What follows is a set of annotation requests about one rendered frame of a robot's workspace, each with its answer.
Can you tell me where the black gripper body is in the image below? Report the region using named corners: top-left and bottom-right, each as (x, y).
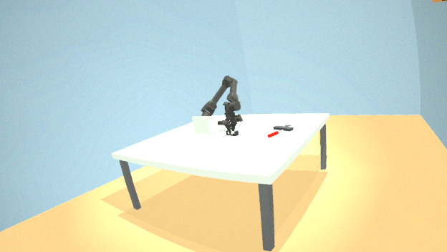
top-left (218, 111), bottom-right (243, 125)

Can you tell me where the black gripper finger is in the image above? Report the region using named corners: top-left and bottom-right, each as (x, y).
top-left (230, 122), bottom-right (238, 131)
top-left (224, 124), bottom-right (231, 134)

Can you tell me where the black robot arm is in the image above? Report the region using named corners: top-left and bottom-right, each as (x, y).
top-left (201, 75), bottom-right (241, 122)

